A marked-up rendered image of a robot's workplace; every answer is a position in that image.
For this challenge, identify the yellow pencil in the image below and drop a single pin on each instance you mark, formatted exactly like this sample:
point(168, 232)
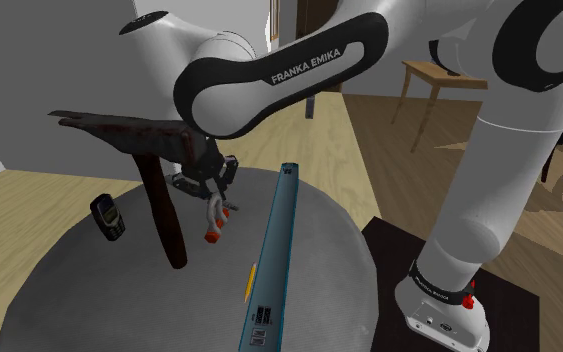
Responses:
point(250, 282)

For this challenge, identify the dark brown door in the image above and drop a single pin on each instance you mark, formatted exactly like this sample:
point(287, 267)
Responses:
point(310, 14)

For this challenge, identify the black mobile phone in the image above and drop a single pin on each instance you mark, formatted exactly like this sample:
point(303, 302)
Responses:
point(109, 217)

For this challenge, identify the long blue flat box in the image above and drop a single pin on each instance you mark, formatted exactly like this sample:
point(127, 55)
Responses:
point(275, 253)

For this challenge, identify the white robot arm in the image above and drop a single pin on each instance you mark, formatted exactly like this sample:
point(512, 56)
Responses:
point(495, 161)

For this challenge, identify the light wooden table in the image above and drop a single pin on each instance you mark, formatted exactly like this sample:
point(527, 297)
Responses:
point(432, 75)

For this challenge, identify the grey shackle with orange pin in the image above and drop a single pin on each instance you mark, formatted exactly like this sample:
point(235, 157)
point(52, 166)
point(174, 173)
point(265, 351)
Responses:
point(214, 214)

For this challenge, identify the dark brown hammer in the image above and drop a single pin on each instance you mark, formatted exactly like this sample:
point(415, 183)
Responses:
point(159, 204)

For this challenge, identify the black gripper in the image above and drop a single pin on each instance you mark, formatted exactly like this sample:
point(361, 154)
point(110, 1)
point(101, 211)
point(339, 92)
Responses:
point(206, 163)

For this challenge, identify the round grey table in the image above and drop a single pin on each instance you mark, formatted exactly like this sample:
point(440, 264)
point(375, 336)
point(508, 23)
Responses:
point(115, 302)

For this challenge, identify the dark robot stand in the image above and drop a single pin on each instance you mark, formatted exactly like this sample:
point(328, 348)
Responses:
point(393, 253)

